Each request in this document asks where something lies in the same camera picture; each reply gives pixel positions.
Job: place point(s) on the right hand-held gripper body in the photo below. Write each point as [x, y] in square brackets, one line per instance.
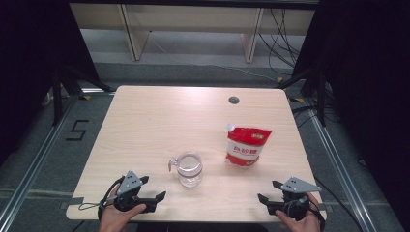
[296, 185]

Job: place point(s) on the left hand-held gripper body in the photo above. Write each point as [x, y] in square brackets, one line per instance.
[129, 183]

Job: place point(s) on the clear glass jar with lid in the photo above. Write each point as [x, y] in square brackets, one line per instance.
[190, 170]

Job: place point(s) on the red and white sugar bag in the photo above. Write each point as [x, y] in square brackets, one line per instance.
[246, 145]

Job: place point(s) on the person's left hand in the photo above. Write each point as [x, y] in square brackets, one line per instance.
[112, 220]

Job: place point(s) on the person's right hand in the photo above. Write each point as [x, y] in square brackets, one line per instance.
[306, 225]

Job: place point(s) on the grey tape strip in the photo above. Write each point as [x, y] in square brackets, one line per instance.
[75, 201]
[324, 207]

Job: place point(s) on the black metal stand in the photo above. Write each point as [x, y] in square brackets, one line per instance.
[321, 103]
[57, 96]

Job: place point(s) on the grey table grommet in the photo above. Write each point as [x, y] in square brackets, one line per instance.
[234, 100]

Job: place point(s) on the black curtain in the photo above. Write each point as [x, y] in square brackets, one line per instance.
[370, 64]
[25, 48]

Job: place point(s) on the beige wooden shelf unit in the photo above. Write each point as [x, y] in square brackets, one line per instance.
[193, 19]

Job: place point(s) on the long aluminium floor rail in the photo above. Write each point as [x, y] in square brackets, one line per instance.
[335, 161]
[38, 159]

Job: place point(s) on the short aluminium floor rail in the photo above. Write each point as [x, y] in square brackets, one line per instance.
[96, 91]

